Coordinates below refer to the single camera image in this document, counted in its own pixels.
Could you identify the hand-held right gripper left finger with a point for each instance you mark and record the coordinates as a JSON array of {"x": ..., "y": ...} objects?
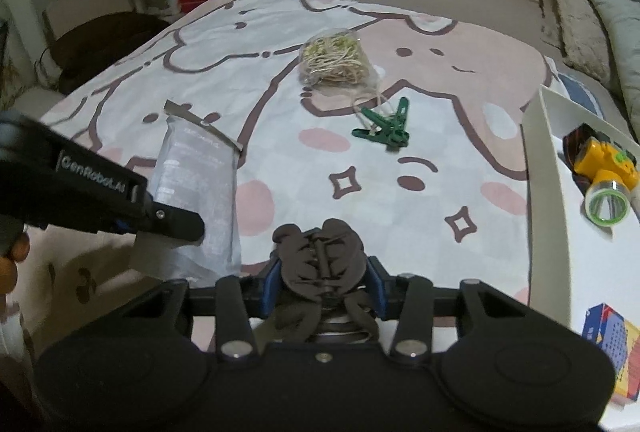
[{"x": 270, "y": 293}]

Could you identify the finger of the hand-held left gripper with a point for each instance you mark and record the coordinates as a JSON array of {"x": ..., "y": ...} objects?
[{"x": 175, "y": 222}]

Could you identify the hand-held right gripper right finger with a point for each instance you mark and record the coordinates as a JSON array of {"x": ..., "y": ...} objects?
[{"x": 376, "y": 284}]

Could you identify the clear plastic packet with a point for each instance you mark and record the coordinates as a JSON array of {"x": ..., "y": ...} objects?
[{"x": 200, "y": 182}]

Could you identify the white cardboard box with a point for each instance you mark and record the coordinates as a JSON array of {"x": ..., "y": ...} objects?
[{"x": 555, "y": 232}]

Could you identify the colourful patterned box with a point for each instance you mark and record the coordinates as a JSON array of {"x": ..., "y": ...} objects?
[{"x": 617, "y": 347}]

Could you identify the person's left hand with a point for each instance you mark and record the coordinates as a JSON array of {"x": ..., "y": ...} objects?
[{"x": 19, "y": 251}]

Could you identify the dark brown cloth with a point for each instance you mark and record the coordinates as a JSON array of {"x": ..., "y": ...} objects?
[{"x": 100, "y": 47}]

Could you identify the printed cartoon blanket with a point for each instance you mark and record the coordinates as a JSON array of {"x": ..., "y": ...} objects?
[{"x": 280, "y": 112}]

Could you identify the green plastic clip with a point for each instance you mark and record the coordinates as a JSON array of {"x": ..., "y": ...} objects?
[{"x": 387, "y": 129}]

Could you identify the beige cardboard panel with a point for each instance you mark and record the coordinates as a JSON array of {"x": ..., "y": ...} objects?
[{"x": 90, "y": 7}]

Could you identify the bag of beige rubber bands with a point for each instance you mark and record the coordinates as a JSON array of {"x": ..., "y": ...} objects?
[{"x": 335, "y": 59}]

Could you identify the grey fuzzy pillow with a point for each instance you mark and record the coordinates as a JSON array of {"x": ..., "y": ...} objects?
[
  {"x": 546, "y": 17},
  {"x": 575, "y": 17}
]

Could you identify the grey duvet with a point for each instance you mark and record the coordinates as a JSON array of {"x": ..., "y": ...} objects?
[{"x": 617, "y": 12}]

